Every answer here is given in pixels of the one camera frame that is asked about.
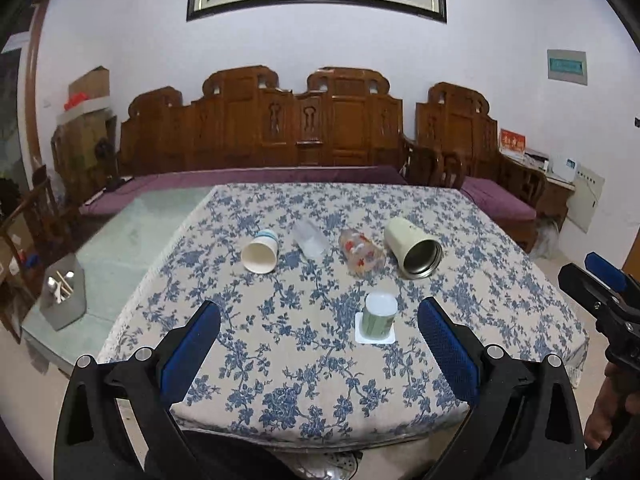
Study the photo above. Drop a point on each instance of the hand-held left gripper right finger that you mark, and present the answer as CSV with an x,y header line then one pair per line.
x,y
447,350

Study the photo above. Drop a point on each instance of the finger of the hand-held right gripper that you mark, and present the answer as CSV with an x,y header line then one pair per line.
x,y
582,285
605,267

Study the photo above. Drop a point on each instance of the glass cup with red print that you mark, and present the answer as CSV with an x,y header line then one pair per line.
x,y
361,254

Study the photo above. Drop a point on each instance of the stack of cardboard boxes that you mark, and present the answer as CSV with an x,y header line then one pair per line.
x,y
80,150

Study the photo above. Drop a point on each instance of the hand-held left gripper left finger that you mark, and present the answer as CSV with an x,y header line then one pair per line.
x,y
192,350

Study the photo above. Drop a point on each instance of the carved wooden sofa bench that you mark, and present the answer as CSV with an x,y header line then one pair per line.
x,y
260,130

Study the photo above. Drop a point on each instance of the white fan grille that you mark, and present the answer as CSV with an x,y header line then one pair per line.
x,y
330,465

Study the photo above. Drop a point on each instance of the white box with blue label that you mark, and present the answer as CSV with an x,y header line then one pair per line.
x,y
565,170

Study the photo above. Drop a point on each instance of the green paper cup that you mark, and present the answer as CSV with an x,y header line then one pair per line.
x,y
378,316

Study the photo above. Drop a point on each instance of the metal chopstick holder box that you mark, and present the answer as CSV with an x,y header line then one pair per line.
x,y
62,295

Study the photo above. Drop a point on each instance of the wooden side table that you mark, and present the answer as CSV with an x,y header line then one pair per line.
x,y
557,195

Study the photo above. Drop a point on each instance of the blue floral tablecloth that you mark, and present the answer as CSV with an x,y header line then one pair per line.
x,y
310,360

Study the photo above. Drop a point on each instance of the clear plastic cup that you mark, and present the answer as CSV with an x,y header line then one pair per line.
x,y
311,240

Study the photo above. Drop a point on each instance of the purple armchair cushion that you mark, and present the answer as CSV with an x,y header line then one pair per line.
x,y
495,200

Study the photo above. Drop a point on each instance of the black remote control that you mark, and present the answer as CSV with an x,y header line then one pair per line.
x,y
117,183

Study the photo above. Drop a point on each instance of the white square coaster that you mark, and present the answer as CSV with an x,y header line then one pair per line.
x,y
361,335

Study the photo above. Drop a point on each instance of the person's right hand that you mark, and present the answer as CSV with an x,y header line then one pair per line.
x,y
607,410

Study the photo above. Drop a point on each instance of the white paper cup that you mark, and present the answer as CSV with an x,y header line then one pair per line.
x,y
259,256

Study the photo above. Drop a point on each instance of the clear plastic bag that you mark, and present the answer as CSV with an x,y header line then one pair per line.
x,y
547,239

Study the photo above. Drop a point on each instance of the red card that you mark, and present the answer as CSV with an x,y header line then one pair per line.
x,y
512,144

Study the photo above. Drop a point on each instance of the grey wall sign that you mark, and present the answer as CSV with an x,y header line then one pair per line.
x,y
566,66

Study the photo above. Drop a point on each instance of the brown cardboard box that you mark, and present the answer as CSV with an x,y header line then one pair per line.
x,y
90,85

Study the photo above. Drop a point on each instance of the cream steel insulated cup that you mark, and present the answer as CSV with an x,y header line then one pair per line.
x,y
412,247

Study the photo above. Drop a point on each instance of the beige electrical panel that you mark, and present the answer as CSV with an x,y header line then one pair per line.
x,y
586,200

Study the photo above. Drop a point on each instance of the carved wooden armchair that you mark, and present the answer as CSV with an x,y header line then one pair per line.
x,y
460,130

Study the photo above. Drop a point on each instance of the dark wooden chair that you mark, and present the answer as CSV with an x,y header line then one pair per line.
x,y
35,220

